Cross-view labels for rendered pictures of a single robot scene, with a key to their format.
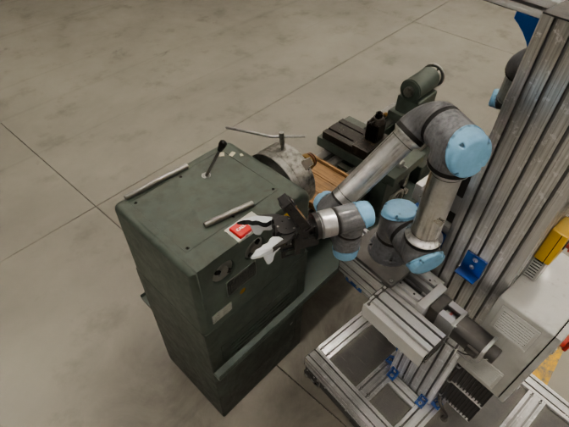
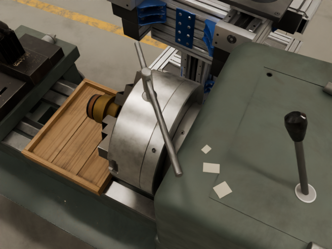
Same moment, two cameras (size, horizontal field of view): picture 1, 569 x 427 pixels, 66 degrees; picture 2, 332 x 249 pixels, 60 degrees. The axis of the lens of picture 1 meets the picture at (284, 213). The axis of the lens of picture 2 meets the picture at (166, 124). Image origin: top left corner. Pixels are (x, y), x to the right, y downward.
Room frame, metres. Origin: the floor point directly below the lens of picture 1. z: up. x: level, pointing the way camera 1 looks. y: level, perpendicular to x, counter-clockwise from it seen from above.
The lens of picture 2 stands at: (1.59, 0.41, 1.74)
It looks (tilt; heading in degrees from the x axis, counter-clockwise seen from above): 57 degrees down; 254
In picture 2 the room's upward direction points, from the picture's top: straight up
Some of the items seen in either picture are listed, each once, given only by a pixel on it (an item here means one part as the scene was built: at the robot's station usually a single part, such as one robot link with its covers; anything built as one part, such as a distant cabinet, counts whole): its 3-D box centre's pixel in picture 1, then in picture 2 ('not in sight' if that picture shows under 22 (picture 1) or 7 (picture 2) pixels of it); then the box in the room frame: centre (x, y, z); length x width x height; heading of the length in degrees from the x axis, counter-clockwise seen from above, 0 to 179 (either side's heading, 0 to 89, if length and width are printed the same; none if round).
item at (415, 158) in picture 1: (369, 148); (7, 81); (1.98, -0.47, 0.90); 0.53 x 0.30 x 0.06; 47
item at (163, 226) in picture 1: (218, 230); (304, 189); (1.20, 0.27, 1.06); 0.59 x 0.48 x 0.39; 137
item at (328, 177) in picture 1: (316, 182); (91, 130); (1.70, -0.16, 0.89); 0.36 x 0.30 x 0.04; 47
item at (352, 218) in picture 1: (351, 218); not in sight; (0.81, -0.18, 1.56); 0.11 x 0.08 x 0.09; 110
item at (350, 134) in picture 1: (362, 143); (6, 80); (1.96, -0.42, 0.95); 0.43 x 0.18 x 0.04; 47
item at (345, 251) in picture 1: (344, 237); not in sight; (0.82, -0.17, 1.46); 0.11 x 0.08 x 0.11; 20
